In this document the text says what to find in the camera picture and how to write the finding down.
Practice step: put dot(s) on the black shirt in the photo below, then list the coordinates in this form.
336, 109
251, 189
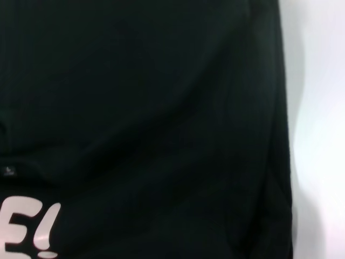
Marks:
148, 108

